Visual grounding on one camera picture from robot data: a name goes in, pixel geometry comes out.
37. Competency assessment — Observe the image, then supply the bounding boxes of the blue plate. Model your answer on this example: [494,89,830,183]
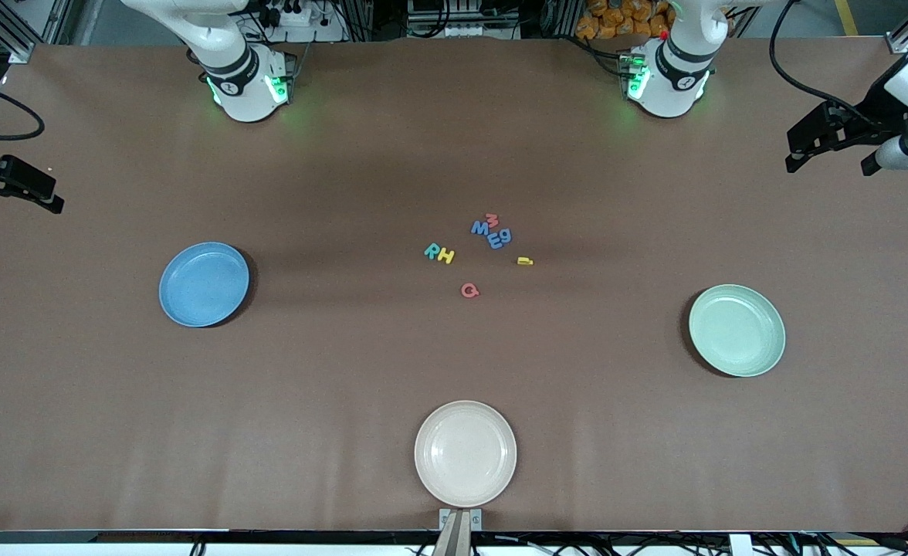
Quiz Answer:
[158,242,251,328]

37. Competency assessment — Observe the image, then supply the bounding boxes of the green plate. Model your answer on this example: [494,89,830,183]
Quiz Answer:
[688,283,787,378]

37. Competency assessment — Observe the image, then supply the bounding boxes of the cream plate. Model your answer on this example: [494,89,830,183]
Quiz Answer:
[414,400,518,509]

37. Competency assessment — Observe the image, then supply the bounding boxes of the black equipment rack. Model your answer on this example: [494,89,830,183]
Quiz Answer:
[406,0,522,41]

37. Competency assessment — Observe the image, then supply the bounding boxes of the orange snack packets pile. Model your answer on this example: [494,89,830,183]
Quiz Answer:
[575,0,675,41]

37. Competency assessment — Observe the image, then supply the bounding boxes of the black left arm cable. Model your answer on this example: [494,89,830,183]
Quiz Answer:
[769,0,887,128]

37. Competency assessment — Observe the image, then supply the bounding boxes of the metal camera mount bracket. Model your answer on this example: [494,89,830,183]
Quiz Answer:
[439,507,483,556]

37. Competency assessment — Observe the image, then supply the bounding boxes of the white power strip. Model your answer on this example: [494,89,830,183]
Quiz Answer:
[257,0,347,43]

